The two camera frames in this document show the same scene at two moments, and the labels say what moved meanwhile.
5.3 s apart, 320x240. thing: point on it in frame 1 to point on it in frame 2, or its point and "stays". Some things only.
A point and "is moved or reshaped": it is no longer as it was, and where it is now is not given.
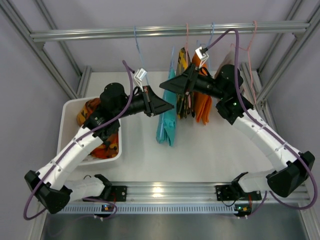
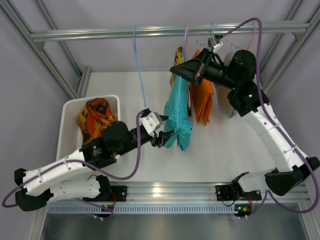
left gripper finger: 162,106 to 163,117
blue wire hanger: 171,69 to 185,41
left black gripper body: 149,101 to 155,140
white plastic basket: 68,126 stays
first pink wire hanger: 186,40 stays
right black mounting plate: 225,193 stays
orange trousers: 203,103 stays
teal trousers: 166,126 is moved or reshaped
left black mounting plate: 118,193 stays
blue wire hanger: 141,56 is moved or reshaped
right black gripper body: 191,79 to 202,67
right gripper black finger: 178,84 to 190,70
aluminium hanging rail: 154,32 stays
